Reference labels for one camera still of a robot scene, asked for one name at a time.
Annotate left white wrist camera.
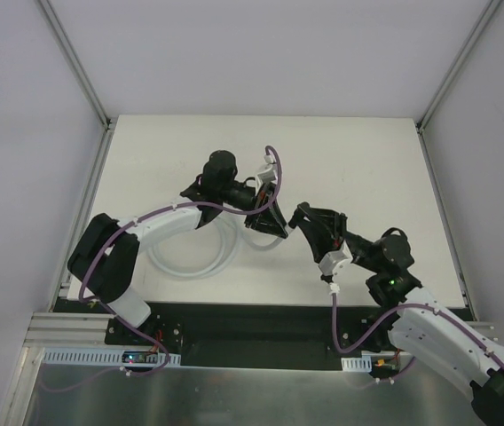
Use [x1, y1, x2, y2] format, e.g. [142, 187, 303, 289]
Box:
[254, 163, 278, 187]

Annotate right aluminium frame post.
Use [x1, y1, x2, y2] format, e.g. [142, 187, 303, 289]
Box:
[416, 0, 504, 135]

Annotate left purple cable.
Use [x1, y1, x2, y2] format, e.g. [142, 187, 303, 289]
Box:
[38, 144, 285, 392]

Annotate left aluminium frame post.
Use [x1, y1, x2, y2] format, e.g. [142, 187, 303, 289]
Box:
[34, 0, 118, 130]

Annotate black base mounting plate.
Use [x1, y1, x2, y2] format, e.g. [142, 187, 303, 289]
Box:
[51, 299, 477, 369]

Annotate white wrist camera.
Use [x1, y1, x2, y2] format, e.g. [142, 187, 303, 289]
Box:
[254, 163, 278, 187]
[318, 245, 353, 276]

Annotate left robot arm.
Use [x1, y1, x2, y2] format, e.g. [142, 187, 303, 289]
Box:
[67, 146, 288, 345]

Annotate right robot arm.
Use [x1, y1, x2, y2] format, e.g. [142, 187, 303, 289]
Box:
[245, 202, 504, 425]

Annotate white cable duct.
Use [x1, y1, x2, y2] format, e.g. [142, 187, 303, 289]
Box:
[341, 355, 373, 373]
[43, 348, 181, 368]

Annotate left white cable duct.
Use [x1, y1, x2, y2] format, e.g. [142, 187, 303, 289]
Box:
[43, 348, 181, 368]

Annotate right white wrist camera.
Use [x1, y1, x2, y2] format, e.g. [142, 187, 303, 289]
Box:
[318, 245, 353, 276]

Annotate right white cable duct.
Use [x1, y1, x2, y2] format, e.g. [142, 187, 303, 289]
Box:
[341, 355, 373, 373]

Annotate aluminium frame post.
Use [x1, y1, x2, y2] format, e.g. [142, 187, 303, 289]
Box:
[34, 0, 118, 130]
[416, 0, 504, 135]

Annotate white hose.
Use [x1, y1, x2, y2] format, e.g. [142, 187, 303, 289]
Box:
[145, 208, 300, 280]

